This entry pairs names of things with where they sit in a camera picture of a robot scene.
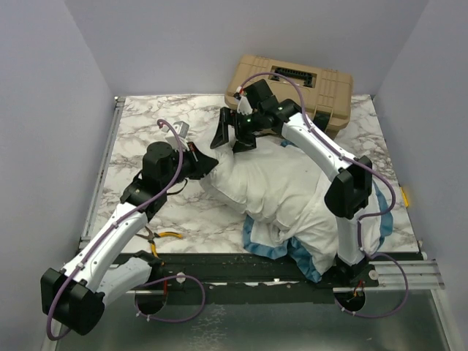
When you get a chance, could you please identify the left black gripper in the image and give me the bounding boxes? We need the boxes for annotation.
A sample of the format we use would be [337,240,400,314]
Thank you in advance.
[162,142,220,191]

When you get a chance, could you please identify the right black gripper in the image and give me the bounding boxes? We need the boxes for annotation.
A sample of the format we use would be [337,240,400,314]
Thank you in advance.
[211,107,264,154]

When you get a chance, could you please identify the white pillowcase blue trim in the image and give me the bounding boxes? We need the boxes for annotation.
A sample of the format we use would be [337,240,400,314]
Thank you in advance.
[241,140,394,284]

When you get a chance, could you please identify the white pillow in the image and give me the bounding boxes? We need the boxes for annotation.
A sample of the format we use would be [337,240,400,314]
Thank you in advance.
[200,140,294,222]

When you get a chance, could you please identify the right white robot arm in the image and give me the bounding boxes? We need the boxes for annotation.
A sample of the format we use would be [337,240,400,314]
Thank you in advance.
[211,80,372,286]

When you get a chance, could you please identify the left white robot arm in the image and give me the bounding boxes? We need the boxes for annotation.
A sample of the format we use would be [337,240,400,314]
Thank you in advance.
[40,142,218,336]

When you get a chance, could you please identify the tan plastic toolbox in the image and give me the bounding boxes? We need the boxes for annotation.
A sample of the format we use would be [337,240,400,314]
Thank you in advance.
[224,55,353,140]

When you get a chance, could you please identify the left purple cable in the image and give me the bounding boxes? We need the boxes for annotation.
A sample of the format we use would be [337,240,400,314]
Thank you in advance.
[46,119,206,341]

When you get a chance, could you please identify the purple cable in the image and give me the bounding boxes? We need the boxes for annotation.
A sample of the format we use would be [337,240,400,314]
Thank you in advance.
[239,72,410,320]
[46,119,206,341]

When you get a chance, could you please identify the yellow handled pliers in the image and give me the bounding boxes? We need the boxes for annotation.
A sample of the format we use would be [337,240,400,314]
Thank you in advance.
[137,226,184,266]

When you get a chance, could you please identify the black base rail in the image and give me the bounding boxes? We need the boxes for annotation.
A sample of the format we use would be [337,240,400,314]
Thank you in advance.
[72,250,394,306]

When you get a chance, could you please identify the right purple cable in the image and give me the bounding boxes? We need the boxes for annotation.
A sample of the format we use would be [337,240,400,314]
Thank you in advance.
[239,72,410,320]

